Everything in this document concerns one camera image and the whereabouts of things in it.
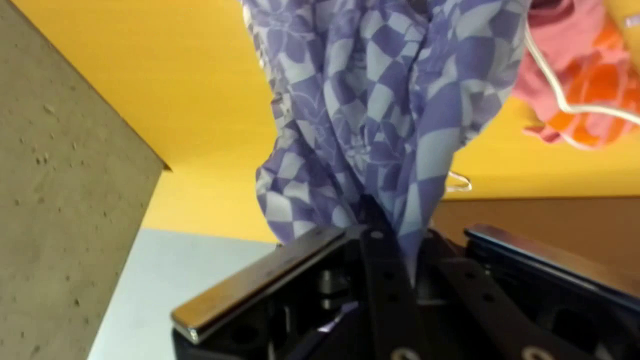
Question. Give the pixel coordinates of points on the concrete pillar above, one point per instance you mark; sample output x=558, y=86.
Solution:
x=61, y=200

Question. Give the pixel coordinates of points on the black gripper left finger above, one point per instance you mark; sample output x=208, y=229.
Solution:
x=281, y=292

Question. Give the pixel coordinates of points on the pink and beige clothes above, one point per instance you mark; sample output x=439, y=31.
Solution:
x=553, y=86

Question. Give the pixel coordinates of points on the pink and orange cloth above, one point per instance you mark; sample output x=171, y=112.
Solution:
x=586, y=72

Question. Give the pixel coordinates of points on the purple patterned cloth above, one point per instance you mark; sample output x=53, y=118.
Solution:
x=381, y=101

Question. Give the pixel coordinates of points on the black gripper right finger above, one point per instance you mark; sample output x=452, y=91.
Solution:
x=532, y=292

